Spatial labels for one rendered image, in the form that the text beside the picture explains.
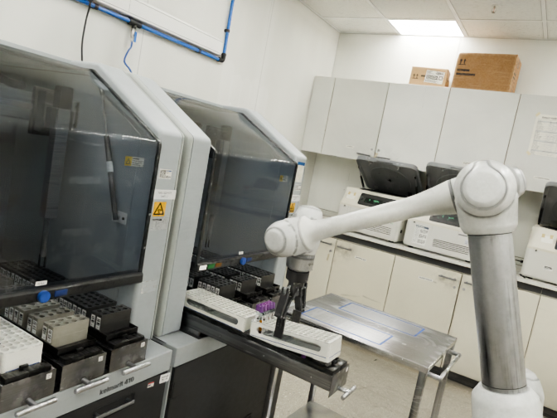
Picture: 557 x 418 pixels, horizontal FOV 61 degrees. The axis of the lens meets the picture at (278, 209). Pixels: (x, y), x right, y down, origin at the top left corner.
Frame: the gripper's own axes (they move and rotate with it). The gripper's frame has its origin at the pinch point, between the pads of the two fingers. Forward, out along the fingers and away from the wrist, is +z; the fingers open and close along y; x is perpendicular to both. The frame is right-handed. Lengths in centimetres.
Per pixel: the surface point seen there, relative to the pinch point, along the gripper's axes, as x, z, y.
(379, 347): -24.6, 5.0, 26.1
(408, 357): -34.7, 5.0, 28.0
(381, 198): 55, -35, 235
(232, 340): 16.1, 9.0, -6.8
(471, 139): 2, -94, 258
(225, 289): 36.8, 0.3, 13.0
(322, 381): -18.7, 9.2, -6.7
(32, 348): 33, 1, -69
